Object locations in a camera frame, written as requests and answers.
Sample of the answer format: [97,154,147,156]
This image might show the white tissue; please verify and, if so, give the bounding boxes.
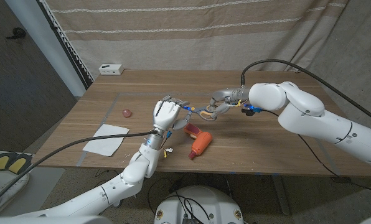
[82,123,130,157]

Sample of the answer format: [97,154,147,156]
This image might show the white shoe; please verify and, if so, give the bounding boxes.
[0,172,30,216]

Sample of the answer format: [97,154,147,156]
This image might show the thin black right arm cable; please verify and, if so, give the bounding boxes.
[263,108,371,194]

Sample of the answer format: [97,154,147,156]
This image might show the orange grey scissors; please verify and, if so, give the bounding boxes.
[182,105,219,121]

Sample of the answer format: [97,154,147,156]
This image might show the beige striped backdrop curtain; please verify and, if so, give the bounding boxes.
[44,0,350,74]

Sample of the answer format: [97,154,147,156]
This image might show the white power strip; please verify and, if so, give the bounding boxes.
[98,63,124,76]

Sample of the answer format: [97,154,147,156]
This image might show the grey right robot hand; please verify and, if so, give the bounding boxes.
[209,88,251,121]

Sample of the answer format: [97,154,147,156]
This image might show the white robot chest rim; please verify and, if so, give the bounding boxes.
[0,215,113,224]

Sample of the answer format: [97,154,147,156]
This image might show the black white triangle-pattern trim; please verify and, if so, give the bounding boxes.
[37,0,95,90]

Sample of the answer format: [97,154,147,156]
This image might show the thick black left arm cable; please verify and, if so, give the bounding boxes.
[0,129,159,211]

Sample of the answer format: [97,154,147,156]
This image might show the orange toy drill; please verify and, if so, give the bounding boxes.
[184,123,214,161]

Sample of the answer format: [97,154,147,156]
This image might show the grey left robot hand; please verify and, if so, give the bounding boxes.
[153,95,193,131]

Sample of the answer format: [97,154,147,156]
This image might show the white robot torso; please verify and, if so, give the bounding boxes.
[154,185,245,224]

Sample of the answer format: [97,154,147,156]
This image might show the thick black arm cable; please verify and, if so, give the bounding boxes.
[240,58,371,127]
[0,129,159,211]

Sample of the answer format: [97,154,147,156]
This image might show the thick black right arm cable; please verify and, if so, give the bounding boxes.
[240,58,371,127]

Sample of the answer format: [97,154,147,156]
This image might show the yellow black foot pedal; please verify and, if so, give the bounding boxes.
[7,154,33,175]
[0,152,12,172]

